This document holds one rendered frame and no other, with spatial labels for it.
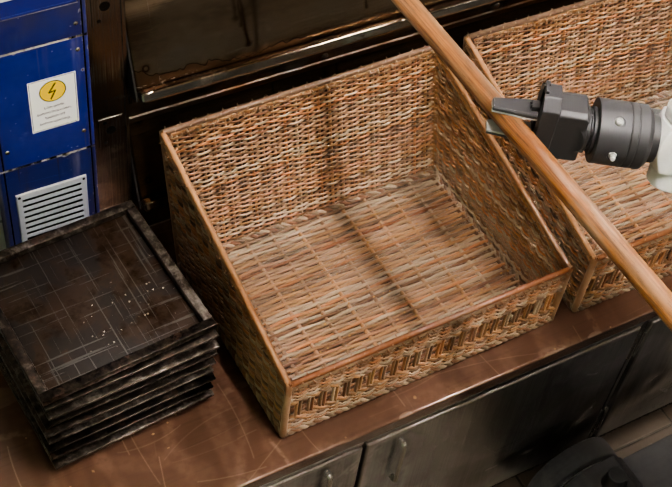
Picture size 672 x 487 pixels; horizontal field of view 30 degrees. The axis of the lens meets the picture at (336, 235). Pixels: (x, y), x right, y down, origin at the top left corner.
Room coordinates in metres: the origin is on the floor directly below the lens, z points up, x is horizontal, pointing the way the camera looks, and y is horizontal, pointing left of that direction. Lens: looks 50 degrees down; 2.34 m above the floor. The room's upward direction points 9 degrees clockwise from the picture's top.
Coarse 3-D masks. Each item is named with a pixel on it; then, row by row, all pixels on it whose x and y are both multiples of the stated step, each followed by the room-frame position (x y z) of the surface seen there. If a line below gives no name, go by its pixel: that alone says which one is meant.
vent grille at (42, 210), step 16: (80, 176) 1.35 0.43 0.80; (32, 192) 1.30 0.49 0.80; (48, 192) 1.32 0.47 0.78; (64, 192) 1.33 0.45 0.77; (80, 192) 1.35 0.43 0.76; (32, 208) 1.30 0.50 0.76; (48, 208) 1.31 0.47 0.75; (64, 208) 1.33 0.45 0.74; (80, 208) 1.34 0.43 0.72; (32, 224) 1.30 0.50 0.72; (48, 224) 1.31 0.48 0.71; (64, 224) 1.33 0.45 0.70
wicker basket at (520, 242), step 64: (384, 64) 1.67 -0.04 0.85; (192, 128) 1.45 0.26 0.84; (256, 128) 1.51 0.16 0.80; (320, 128) 1.58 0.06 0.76; (384, 128) 1.65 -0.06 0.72; (448, 128) 1.67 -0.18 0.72; (192, 192) 1.33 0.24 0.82; (256, 192) 1.48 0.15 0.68; (384, 192) 1.61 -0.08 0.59; (448, 192) 1.63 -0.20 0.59; (512, 192) 1.51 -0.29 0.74; (192, 256) 1.32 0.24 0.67; (256, 256) 1.41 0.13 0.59; (320, 256) 1.43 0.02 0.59; (384, 256) 1.45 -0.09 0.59; (448, 256) 1.48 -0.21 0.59; (512, 256) 1.47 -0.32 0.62; (256, 320) 1.14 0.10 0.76; (384, 320) 1.31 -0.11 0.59; (448, 320) 1.22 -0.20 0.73; (512, 320) 1.32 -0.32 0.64; (256, 384) 1.13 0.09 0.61; (320, 384) 1.09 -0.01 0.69; (384, 384) 1.16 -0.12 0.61
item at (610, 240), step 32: (416, 0) 1.42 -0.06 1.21; (448, 64) 1.31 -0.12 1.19; (480, 96) 1.25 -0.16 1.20; (512, 128) 1.19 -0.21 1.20; (544, 160) 1.14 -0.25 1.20; (576, 192) 1.09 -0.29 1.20; (608, 224) 1.05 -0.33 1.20; (608, 256) 1.01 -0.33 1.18; (640, 256) 1.01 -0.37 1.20; (640, 288) 0.96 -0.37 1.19
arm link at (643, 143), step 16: (640, 112) 1.23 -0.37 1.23; (656, 112) 1.28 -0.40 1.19; (640, 128) 1.20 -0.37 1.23; (656, 128) 1.22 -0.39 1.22; (640, 144) 1.19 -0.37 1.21; (656, 144) 1.20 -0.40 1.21; (624, 160) 1.18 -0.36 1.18; (640, 160) 1.18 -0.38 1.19; (656, 160) 1.20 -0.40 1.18; (656, 176) 1.20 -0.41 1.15
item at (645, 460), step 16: (656, 448) 1.41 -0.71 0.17; (608, 464) 1.33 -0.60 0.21; (624, 464) 1.35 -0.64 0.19; (640, 464) 1.36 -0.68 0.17; (656, 464) 1.37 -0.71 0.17; (576, 480) 1.29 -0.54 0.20; (592, 480) 1.28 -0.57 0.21; (608, 480) 1.27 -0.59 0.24; (624, 480) 1.27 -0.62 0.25; (640, 480) 1.33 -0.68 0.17; (656, 480) 1.33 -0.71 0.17
